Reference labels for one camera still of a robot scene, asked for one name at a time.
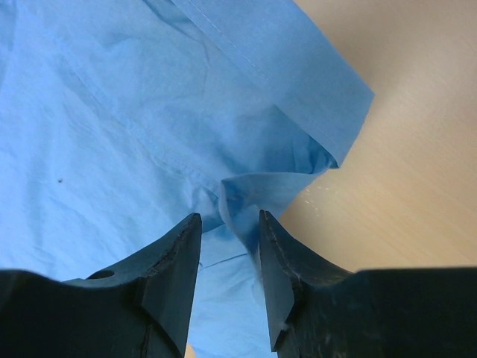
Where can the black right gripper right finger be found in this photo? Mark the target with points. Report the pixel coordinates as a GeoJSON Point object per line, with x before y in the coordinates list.
{"type": "Point", "coordinates": [318, 309]}

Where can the light blue long sleeve shirt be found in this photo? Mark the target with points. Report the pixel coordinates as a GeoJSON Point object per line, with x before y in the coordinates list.
{"type": "Point", "coordinates": [120, 118]}

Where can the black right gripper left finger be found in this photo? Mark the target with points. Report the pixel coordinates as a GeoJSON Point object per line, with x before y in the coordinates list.
{"type": "Point", "coordinates": [138, 307]}

